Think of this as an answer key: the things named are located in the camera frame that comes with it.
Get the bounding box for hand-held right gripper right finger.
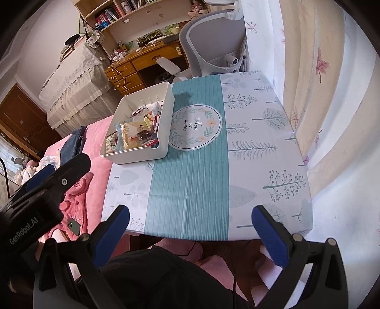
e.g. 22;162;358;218
252;205;348;309

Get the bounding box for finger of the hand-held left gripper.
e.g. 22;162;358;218
25;164;56;193
44;153;91;205

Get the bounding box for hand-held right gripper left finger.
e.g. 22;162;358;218
32;205;130;309

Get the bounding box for beige barcode snack packet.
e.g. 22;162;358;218
106;133;118;154

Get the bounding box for pale yellow puffed snack bag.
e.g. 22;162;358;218
120;121;141;150

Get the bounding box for white plastic bin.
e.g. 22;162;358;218
99;82;175;165

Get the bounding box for floral blanket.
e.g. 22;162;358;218
18;154;61;182

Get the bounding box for pink blanket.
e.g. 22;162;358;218
38;120;119;247

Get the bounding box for dark blue cloth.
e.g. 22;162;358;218
59;126;87;167

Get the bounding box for green phone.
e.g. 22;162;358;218
67;218;81;237

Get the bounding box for brown wooden door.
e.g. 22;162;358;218
0;83;61;161

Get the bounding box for person's pink trousers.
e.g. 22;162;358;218
150;238;285;309

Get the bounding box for person's black clothing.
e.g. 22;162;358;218
99;246;250;309

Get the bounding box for lace cloth covered piano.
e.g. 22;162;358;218
38;42;118;131

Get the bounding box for stack of books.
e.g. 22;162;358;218
59;34;86;55

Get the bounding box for floral fabric bag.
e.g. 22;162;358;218
86;30;106;49

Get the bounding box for wooden desk with drawers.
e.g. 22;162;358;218
104;39;190;96

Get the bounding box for dark green printed box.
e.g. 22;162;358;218
137;30;164;46

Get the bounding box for row of books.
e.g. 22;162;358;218
94;0;167;30

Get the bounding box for leaf print curtain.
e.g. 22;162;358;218
237;0;380;238

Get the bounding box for wooden bookshelf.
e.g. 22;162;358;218
73;0;208;54

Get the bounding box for grey office chair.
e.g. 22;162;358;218
156;0;248;82

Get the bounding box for doll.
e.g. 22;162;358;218
190;0;208;15

